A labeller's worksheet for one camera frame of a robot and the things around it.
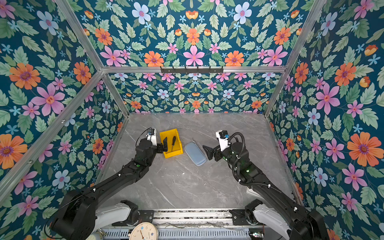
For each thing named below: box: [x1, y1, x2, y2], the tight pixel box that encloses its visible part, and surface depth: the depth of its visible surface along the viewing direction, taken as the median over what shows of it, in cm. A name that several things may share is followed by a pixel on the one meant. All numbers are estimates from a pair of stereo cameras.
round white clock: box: [129, 222, 159, 240], surface depth 69 cm
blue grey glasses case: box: [184, 142, 207, 167], surface depth 97 cm
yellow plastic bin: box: [159, 128, 184, 159], surface depth 98 cm
